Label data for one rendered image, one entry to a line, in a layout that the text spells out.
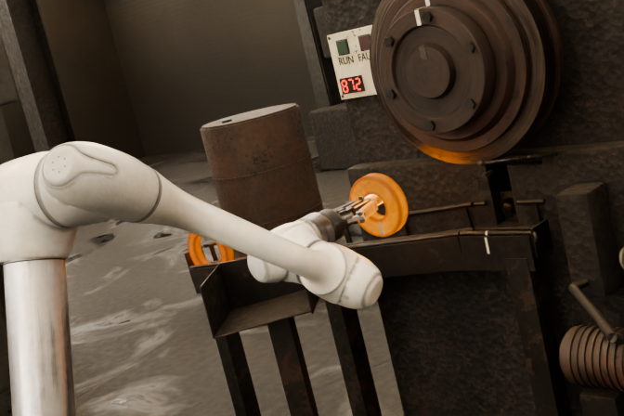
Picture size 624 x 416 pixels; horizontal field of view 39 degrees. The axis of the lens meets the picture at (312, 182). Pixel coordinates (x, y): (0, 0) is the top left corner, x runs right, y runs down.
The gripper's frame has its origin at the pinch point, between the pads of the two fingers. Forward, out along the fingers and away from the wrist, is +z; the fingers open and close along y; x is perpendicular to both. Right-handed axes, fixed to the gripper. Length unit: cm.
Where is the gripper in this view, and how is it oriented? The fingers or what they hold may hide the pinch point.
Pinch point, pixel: (376, 199)
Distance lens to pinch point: 211.3
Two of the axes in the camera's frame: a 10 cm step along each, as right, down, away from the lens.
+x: -2.7, -9.4, -2.0
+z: 6.5, -3.3, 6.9
